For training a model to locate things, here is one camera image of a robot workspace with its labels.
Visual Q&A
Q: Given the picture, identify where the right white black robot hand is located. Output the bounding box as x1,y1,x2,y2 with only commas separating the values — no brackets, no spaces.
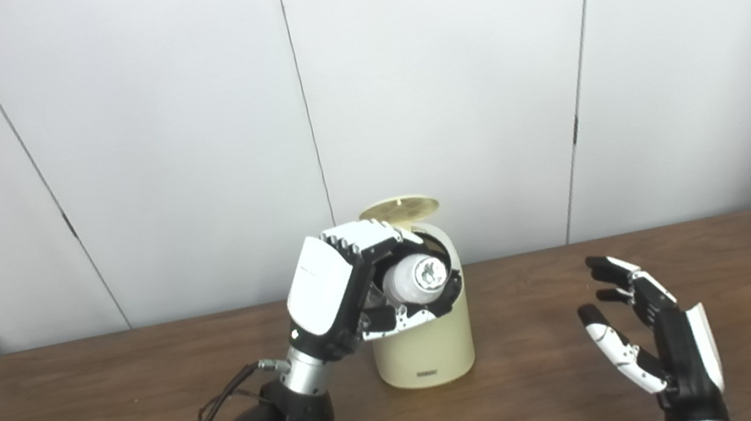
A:
569,239,732,421

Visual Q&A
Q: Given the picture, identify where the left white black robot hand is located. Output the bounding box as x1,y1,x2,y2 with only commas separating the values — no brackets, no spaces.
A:
272,205,472,369

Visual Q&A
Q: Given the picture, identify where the small white plastic bottle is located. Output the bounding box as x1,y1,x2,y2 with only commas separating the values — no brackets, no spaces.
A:
378,249,453,309

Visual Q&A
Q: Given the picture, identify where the cream-colored lidded bin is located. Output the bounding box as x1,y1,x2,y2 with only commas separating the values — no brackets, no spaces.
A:
349,188,481,395

